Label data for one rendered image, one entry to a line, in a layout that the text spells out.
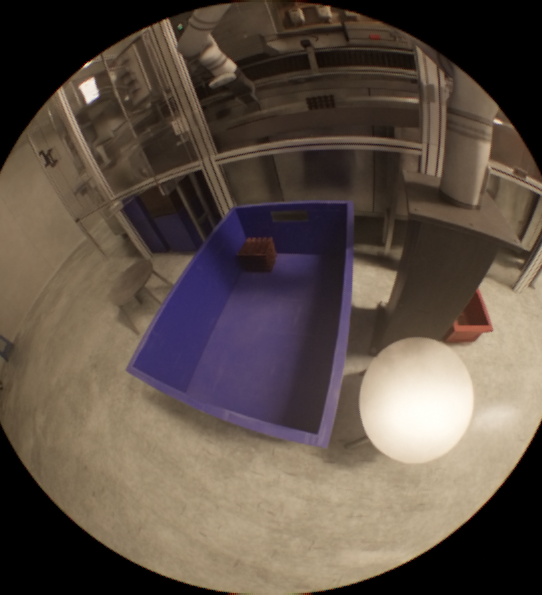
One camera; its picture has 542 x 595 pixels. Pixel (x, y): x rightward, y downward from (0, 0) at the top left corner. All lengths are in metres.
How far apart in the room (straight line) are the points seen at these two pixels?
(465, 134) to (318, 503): 0.92
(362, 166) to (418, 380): 0.94
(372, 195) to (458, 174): 0.79
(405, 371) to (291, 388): 0.27
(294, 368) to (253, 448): 0.34
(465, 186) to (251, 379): 0.63
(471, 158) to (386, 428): 0.53
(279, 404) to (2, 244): 5.04
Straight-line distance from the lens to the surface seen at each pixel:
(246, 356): 0.58
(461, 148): 0.44
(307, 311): 0.61
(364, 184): 1.15
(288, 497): 0.75
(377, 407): 0.49
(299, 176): 1.18
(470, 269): 0.50
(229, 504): 0.82
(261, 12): 1.51
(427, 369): 0.55
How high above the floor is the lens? 0.72
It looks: 49 degrees down
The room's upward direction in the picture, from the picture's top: 20 degrees counter-clockwise
